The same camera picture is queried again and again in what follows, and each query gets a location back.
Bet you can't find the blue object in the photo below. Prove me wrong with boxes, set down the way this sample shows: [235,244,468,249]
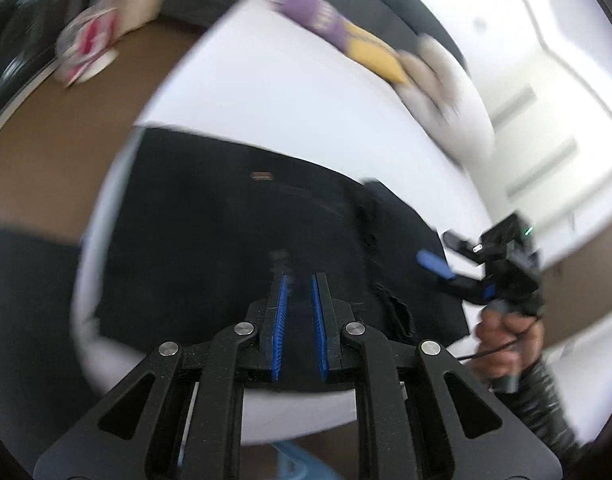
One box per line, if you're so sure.
[273,439,347,480]

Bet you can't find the rolled white duvet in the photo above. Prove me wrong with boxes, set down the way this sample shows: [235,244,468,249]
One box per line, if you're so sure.
[396,34,497,168]

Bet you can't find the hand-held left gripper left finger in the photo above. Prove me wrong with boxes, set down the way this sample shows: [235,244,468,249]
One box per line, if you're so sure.
[33,272,290,480]

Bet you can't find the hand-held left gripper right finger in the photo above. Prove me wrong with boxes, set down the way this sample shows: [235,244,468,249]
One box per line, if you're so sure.
[312,271,562,480]

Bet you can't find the bed with white sheet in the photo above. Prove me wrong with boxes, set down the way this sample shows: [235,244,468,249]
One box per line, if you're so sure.
[68,0,496,448]

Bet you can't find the black cable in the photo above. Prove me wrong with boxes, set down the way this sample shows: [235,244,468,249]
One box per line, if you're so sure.
[455,337,519,362]

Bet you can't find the red and white standing appliance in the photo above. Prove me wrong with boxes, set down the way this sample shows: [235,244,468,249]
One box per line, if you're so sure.
[55,6,121,89]

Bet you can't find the white wardrobe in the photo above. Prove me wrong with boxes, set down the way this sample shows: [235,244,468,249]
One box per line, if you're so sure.
[473,0,612,266]

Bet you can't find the purple pillow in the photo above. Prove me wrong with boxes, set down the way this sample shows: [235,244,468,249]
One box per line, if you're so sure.
[270,0,353,55]

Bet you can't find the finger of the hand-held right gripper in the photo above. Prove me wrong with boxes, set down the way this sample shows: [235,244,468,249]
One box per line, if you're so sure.
[416,249,489,306]
[442,229,484,263]

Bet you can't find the black denim pants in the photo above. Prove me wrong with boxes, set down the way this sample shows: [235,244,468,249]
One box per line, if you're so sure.
[93,126,470,392]

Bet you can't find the person's right forearm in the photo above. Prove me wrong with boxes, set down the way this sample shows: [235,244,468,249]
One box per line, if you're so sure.
[506,357,594,466]

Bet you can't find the person's right hand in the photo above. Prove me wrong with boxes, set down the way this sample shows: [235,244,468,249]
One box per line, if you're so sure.
[472,305,545,383]

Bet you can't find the yellow pillow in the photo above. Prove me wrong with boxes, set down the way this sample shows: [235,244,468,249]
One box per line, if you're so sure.
[345,22,413,87]

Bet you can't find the dark cloth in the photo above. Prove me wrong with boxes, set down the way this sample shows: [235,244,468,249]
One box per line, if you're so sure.
[0,225,99,413]

